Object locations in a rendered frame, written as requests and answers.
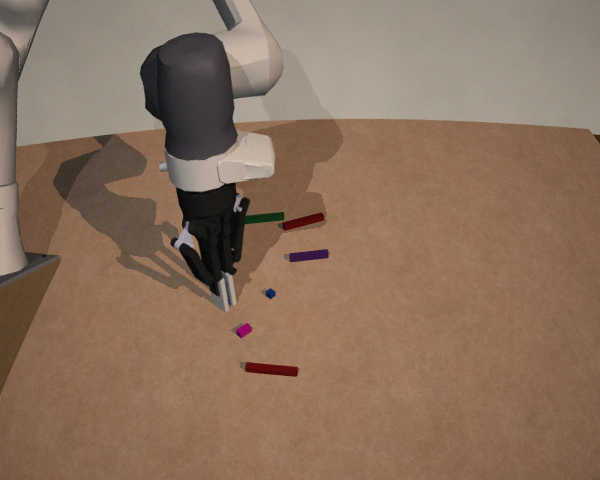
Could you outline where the dark red rod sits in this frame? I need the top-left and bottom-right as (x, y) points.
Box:
(283, 212), (324, 231)
(245, 362), (298, 377)

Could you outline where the green rod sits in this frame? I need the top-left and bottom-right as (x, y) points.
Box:
(245, 212), (285, 224)

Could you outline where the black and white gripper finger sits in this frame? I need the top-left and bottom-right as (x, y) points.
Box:
(170, 220), (229, 312)
(217, 193), (250, 306)

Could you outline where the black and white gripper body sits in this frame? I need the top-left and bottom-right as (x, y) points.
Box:
(176, 182), (236, 241)

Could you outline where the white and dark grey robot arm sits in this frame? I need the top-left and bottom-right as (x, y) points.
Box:
(0, 0), (283, 276)

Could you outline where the purple rod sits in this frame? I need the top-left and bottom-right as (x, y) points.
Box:
(289, 249), (328, 262)

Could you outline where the small magenta block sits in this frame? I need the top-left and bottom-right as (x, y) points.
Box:
(236, 323), (252, 338)

